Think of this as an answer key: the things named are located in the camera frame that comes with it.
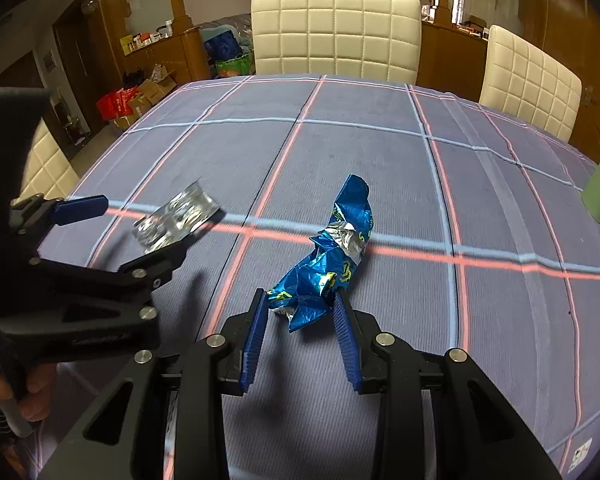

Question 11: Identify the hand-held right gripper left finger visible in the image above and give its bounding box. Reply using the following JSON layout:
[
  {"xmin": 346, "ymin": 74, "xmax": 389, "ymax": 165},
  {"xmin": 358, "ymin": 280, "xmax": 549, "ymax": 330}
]
[{"xmin": 40, "ymin": 289, "xmax": 271, "ymax": 480}]

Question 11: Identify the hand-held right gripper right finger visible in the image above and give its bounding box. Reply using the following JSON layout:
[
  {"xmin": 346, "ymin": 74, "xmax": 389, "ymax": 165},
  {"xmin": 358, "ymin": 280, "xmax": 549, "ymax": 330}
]
[{"xmin": 331, "ymin": 291, "xmax": 563, "ymax": 480}]

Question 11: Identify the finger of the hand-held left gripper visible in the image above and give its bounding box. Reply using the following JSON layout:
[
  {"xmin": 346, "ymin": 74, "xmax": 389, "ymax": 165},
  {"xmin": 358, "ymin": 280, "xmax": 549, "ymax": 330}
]
[
  {"xmin": 29, "ymin": 236, "xmax": 192, "ymax": 295},
  {"xmin": 9, "ymin": 194, "xmax": 110, "ymax": 263}
]

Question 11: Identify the silver foil blister pack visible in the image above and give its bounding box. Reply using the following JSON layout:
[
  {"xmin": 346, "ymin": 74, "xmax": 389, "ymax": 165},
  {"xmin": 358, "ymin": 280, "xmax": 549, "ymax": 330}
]
[{"xmin": 132, "ymin": 177, "xmax": 220, "ymax": 253}]

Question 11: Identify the blue foil wrapper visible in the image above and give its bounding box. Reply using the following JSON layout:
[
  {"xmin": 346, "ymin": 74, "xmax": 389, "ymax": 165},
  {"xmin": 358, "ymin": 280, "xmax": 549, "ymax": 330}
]
[{"xmin": 269, "ymin": 174, "xmax": 375, "ymax": 333}]

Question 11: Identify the person's left hand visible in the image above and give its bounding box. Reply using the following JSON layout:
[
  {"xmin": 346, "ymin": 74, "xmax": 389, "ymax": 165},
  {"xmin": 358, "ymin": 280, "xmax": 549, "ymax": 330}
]
[{"xmin": 0, "ymin": 357, "xmax": 58, "ymax": 426}]

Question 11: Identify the cream quilted chair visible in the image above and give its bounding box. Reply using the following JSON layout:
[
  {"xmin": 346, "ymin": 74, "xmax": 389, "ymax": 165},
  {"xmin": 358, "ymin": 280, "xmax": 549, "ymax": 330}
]
[
  {"xmin": 479, "ymin": 24, "xmax": 582, "ymax": 143},
  {"xmin": 15, "ymin": 115, "xmax": 81, "ymax": 202},
  {"xmin": 250, "ymin": 0, "xmax": 422, "ymax": 85}
]

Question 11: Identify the red plastic bag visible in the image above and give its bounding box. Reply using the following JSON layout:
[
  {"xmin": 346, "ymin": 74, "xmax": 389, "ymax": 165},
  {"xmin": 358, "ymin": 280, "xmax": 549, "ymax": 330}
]
[{"xmin": 96, "ymin": 87, "xmax": 138, "ymax": 121}]

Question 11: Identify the plaid blue tablecloth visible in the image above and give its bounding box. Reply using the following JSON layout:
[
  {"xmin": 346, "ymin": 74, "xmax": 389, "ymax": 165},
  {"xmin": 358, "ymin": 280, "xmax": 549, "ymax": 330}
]
[{"xmin": 30, "ymin": 74, "xmax": 600, "ymax": 480}]

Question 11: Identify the wooden partition cabinet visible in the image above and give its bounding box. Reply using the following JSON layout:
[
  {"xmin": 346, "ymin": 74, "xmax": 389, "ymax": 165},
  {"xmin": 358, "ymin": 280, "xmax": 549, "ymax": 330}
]
[
  {"xmin": 125, "ymin": 0, "xmax": 212, "ymax": 85},
  {"xmin": 420, "ymin": 0, "xmax": 488, "ymax": 103}
]

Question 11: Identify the colourful woven bag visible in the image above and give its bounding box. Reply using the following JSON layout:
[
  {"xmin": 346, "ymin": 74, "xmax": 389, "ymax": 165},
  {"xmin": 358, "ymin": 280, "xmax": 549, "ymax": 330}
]
[{"xmin": 215, "ymin": 55, "xmax": 253, "ymax": 79}]

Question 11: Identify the blue quilted bag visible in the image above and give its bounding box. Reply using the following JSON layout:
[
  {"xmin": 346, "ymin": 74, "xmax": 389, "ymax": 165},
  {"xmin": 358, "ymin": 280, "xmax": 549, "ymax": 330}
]
[{"xmin": 203, "ymin": 30, "xmax": 243, "ymax": 61}]

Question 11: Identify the white printed label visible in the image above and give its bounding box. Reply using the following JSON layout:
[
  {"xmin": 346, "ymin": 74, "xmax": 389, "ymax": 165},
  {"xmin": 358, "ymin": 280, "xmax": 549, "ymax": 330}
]
[{"xmin": 569, "ymin": 439, "xmax": 594, "ymax": 468}]

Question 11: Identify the wooden door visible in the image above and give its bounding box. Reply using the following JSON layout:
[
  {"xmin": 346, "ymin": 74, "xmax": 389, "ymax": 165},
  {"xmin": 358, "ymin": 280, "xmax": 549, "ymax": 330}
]
[{"xmin": 522, "ymin": 0, "xmax": 600, "ymax": 161}]

